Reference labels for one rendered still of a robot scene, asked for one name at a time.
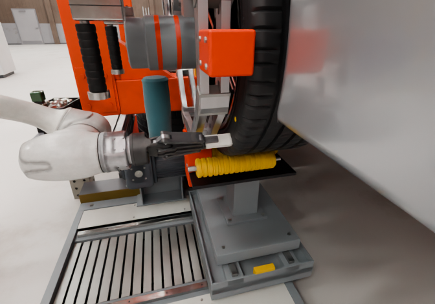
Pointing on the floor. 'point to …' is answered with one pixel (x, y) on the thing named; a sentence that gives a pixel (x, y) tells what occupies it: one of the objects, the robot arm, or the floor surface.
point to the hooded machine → (7, 69)
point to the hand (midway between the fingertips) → (217, 141)
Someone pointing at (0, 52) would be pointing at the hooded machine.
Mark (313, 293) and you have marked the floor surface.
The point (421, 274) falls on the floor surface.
